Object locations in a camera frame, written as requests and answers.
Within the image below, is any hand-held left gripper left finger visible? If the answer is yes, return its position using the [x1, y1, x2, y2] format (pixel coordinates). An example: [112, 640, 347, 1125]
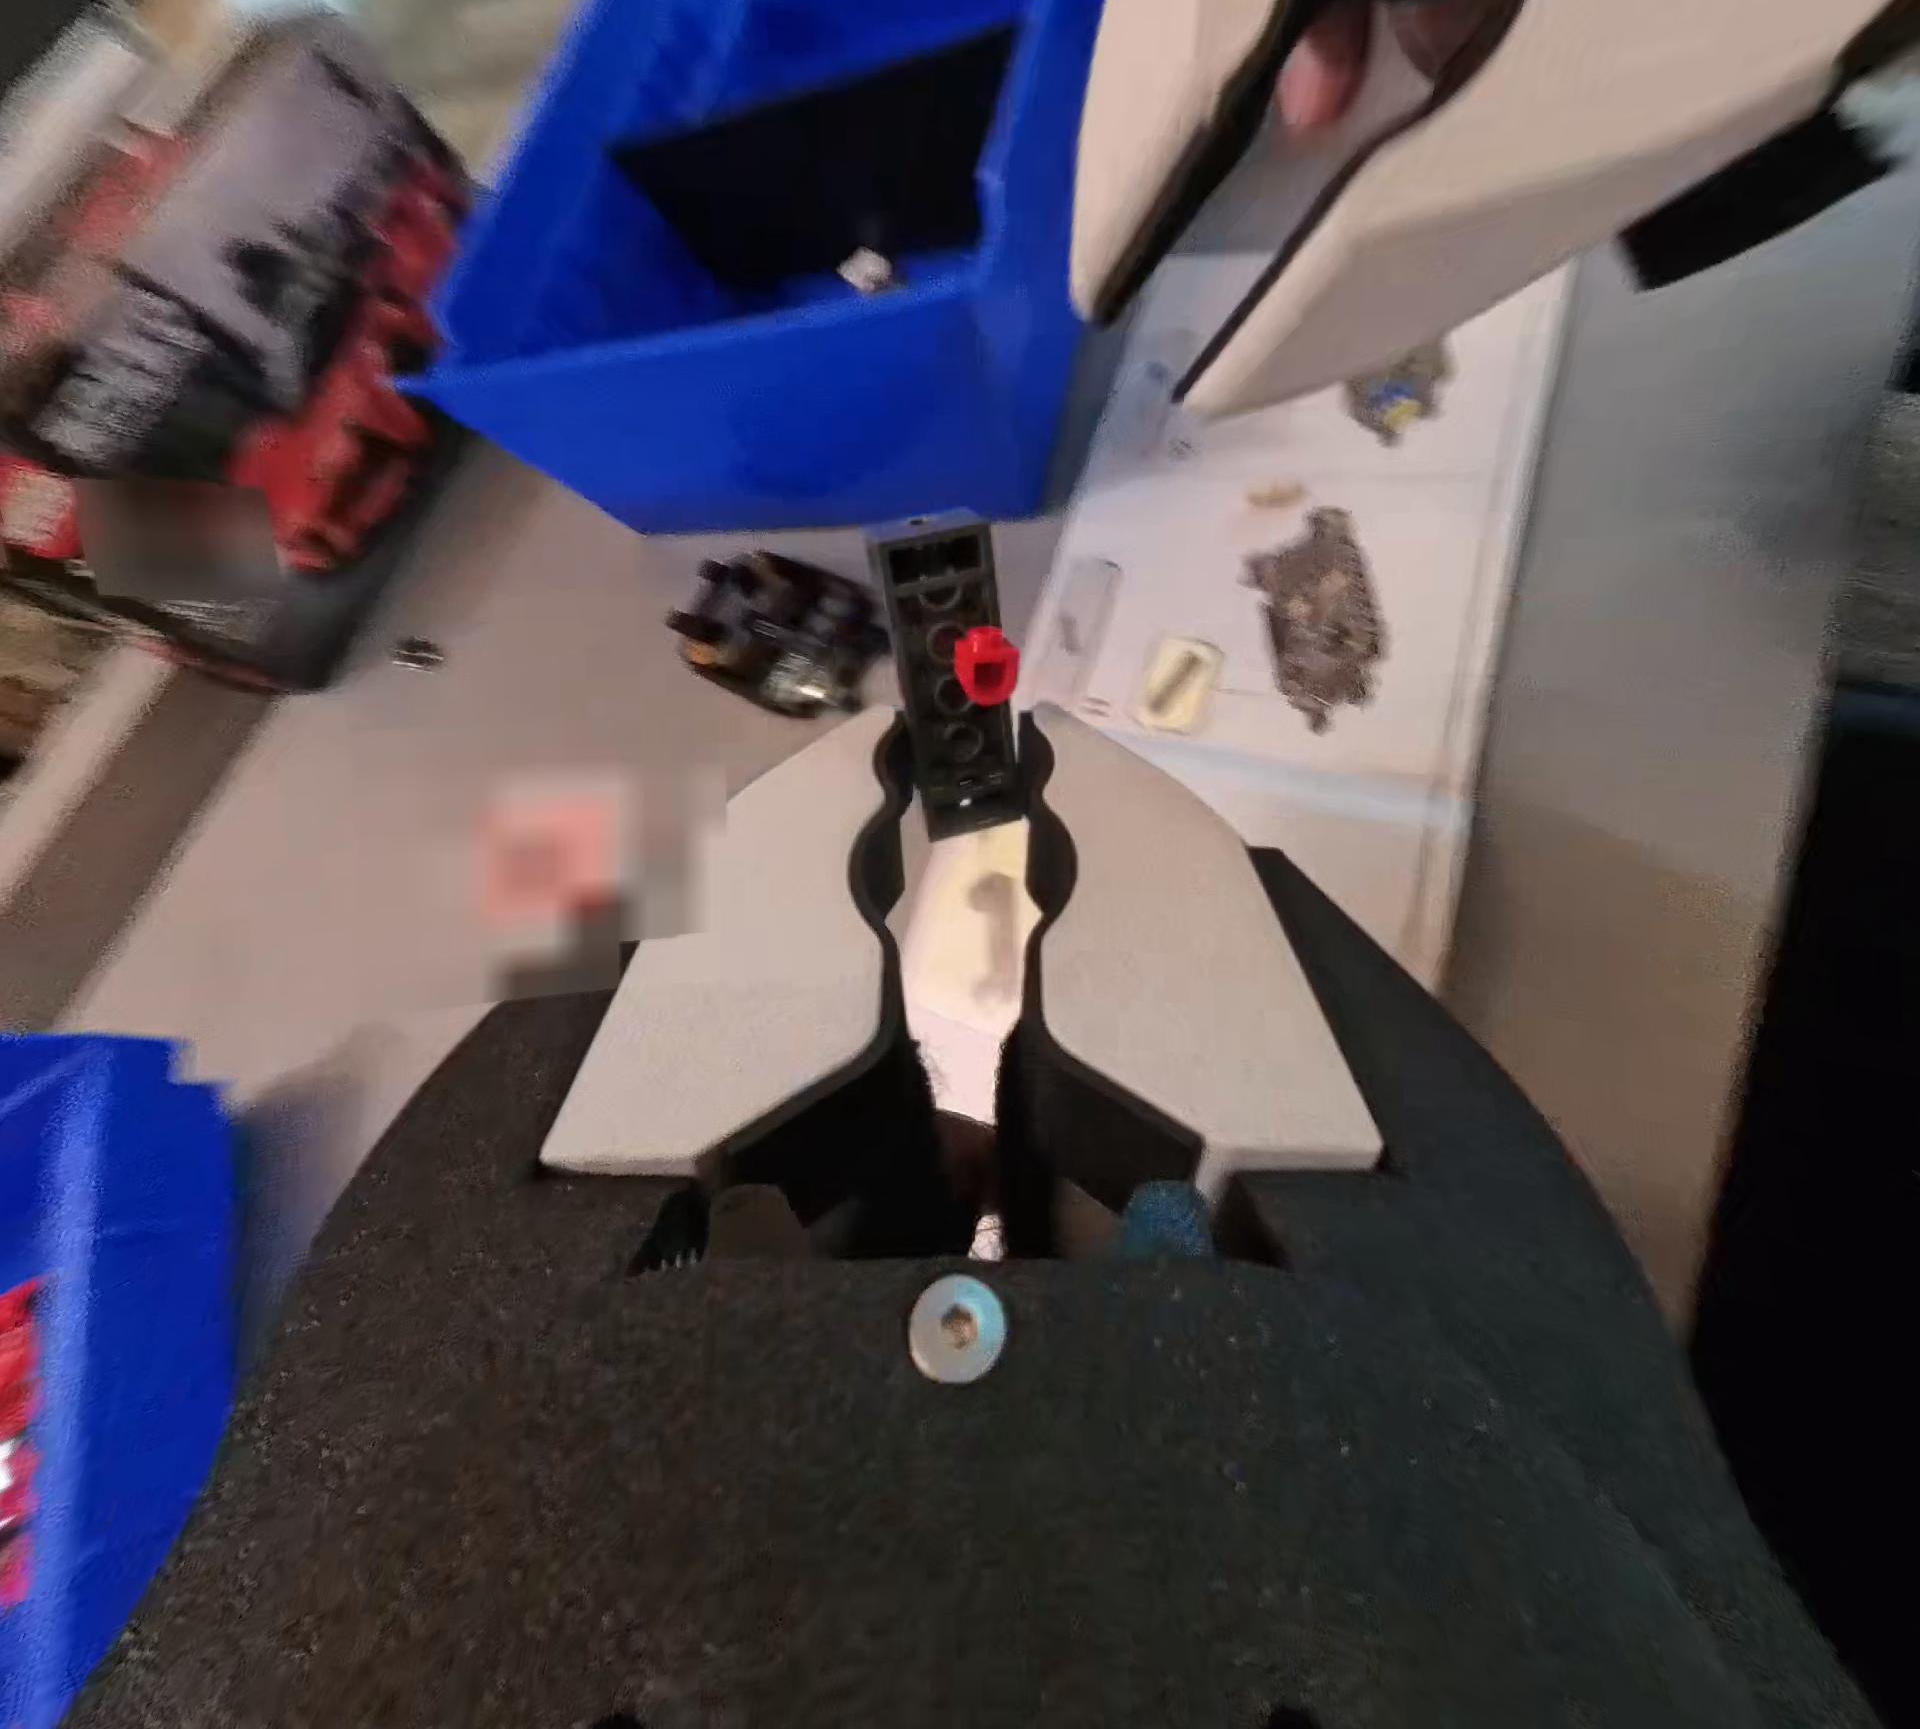
[536, 707, 915, 1178]

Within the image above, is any black lego chassis assembly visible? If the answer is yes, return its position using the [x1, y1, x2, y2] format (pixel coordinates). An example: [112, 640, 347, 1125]
[666, 547, 890, 718]

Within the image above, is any blue plastic bin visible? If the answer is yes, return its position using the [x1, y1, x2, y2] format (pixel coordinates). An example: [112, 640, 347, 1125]
[397, 0, 1159, 539]

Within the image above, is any person's right hand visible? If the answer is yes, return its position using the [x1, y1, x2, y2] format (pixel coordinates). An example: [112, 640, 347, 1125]
[1275, 0, 1376, 132]

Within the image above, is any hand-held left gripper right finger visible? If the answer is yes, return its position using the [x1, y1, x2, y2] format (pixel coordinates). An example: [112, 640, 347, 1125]
[1017, 702, 1386, 1176]

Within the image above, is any black lego brick with holes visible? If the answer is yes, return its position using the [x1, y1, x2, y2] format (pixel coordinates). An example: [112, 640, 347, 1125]
[867, 513, 1039, 842]

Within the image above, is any lego set box red car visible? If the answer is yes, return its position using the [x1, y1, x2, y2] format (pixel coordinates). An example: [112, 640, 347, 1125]
[0, 9, 475, 692]

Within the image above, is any blue box with red print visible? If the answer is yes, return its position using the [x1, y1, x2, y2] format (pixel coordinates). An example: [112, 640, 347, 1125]
[0, 1030, 251, 1729]

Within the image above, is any lego instruction booklet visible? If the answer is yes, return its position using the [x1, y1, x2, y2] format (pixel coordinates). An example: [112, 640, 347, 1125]
[896, 243, 1580, 1019]

